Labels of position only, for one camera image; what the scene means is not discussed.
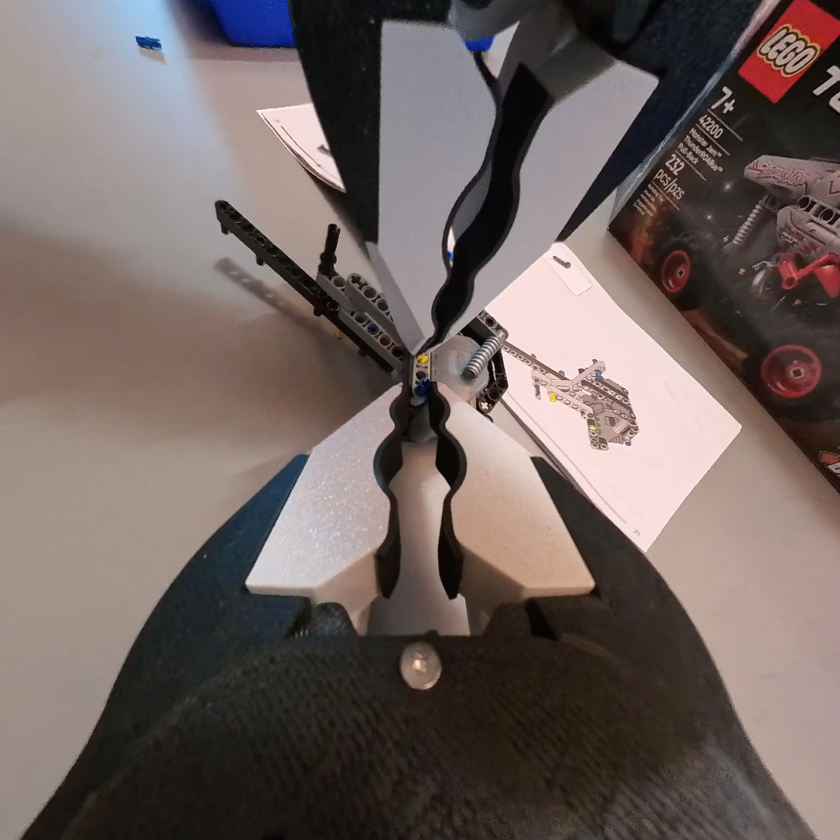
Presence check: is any grey black lego assembly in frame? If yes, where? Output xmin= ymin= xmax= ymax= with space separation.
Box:
xmin=214 ymin=199 xmax=511 ymax=442

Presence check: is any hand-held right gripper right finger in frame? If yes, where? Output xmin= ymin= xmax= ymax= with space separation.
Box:
xmin=428 ymin=392 xmax=596 ymax=636

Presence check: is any lego instruction booklet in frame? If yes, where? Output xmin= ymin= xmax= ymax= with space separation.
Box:
xmin=256 ymin=104 xmax=744 ymax=553

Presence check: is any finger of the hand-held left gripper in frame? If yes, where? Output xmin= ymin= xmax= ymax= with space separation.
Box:
xmin=364 ymin=18 xmax=501 ymax=355
xmin=425 ymin=31 xmax=661 ymax=351

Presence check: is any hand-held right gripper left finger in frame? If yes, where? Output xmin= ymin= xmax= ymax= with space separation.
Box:
xmin=245 ymin=386 xmax=422 ymax=636

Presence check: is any blue plastic bin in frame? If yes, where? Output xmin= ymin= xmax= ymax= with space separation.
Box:
xmin=177 ymin=0 xmax=298 ymax=49

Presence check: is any lego set box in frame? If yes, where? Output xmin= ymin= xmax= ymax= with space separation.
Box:
xmin=607 ymin=0 xmax=840 ymax=494

